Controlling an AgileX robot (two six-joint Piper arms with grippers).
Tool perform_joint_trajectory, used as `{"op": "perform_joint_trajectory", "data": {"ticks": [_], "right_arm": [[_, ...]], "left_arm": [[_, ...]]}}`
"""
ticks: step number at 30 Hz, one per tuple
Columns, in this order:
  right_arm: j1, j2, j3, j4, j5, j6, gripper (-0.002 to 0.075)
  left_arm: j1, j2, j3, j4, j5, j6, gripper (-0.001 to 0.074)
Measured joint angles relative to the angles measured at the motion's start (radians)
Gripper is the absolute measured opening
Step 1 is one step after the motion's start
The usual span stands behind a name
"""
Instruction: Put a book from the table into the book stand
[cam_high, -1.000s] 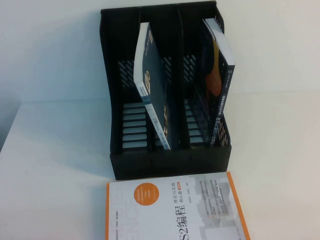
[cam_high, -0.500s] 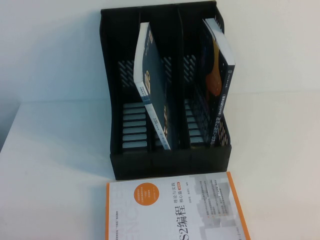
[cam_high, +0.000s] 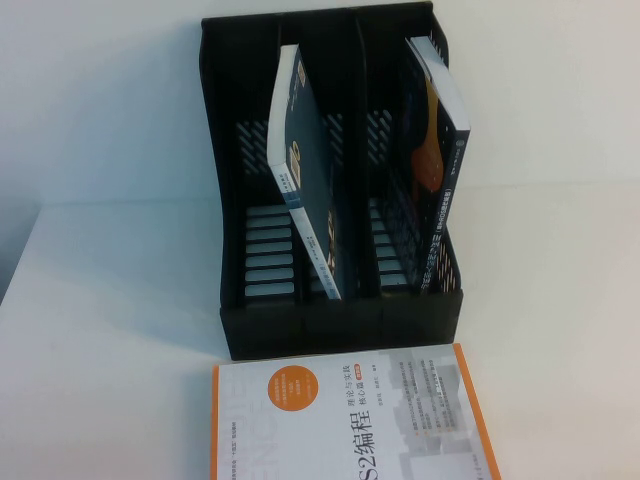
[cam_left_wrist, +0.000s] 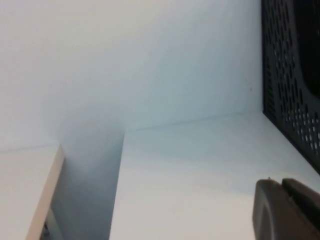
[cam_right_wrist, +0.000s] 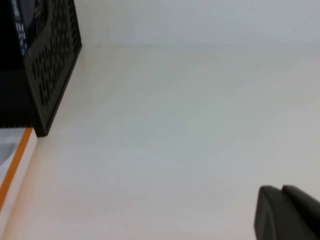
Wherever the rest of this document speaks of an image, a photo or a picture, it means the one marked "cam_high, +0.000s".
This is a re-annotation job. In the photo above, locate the white orange ROS2 book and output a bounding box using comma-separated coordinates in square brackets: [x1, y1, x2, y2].
[209, 342, 504, 480]

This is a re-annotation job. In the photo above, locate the dark blue book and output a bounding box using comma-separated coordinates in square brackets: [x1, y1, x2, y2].
[266, 43, 361, 302]

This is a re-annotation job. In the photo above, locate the black plastic book stand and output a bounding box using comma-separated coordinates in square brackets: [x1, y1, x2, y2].
[198, 2, 466, 361]

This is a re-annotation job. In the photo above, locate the black book with orange picture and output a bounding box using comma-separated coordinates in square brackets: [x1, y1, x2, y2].
[403, 35, 474, 296]

